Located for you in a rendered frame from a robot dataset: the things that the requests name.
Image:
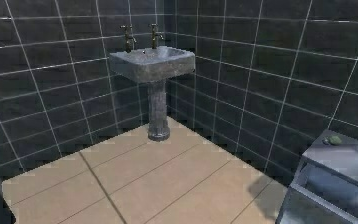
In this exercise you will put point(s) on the brass tap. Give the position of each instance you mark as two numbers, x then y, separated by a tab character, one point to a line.
154	35
128	38

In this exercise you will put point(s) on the small green lump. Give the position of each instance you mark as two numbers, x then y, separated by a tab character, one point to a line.
335	140

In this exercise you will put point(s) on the grey metal shelf unit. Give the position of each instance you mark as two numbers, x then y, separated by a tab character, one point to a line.
333	180

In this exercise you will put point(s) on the grey stone pedestal sink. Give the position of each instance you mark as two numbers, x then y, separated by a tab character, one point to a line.
152	63

